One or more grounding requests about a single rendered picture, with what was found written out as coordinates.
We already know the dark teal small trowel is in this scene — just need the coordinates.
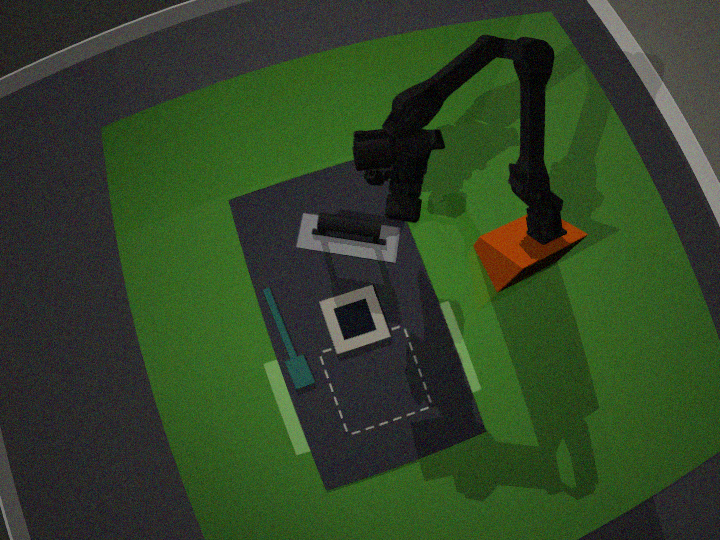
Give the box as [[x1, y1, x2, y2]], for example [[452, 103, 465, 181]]
[[263, 288, 315, 389]]

